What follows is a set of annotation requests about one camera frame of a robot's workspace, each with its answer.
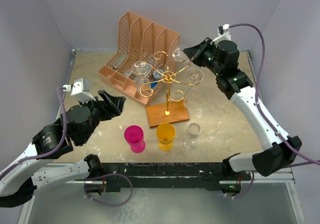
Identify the blue round lid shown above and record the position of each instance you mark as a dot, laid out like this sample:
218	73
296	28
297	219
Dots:
153	84

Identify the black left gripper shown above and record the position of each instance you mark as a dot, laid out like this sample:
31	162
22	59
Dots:
112	106

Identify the clear flute wine glass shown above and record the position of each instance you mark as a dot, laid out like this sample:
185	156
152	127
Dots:
195	76

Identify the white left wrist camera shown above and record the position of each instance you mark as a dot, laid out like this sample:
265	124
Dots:
79	90

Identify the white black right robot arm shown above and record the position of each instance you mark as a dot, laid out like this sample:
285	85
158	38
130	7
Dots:
278	147

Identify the blue white patterned tin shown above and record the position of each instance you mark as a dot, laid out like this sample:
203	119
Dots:
158	74

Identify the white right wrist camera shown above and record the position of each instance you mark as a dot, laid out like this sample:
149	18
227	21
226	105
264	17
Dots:
223	34

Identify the orange plastic file organizer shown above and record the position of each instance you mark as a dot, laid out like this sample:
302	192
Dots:
139	39

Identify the clear round wine glass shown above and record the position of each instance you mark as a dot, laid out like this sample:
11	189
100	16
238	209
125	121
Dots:
182	61

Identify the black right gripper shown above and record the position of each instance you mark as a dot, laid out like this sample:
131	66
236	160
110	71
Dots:
195	53

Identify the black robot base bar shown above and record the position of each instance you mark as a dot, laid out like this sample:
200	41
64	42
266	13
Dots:
211	176

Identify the pink plastic goblet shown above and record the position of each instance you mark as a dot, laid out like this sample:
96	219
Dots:
134	136

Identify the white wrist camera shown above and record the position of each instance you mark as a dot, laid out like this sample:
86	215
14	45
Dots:
79	90
223	34

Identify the clear tall wine glass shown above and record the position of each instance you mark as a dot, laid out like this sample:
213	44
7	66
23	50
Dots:
142	83

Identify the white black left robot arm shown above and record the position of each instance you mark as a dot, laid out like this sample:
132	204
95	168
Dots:
22	179

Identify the clear lying wine glass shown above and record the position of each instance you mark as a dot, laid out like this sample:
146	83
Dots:
189	141

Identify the yellow plastic goblet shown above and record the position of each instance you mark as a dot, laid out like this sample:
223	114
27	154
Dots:
165	134

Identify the gold wire wine glass rack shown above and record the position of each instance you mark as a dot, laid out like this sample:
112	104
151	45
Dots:
173	110

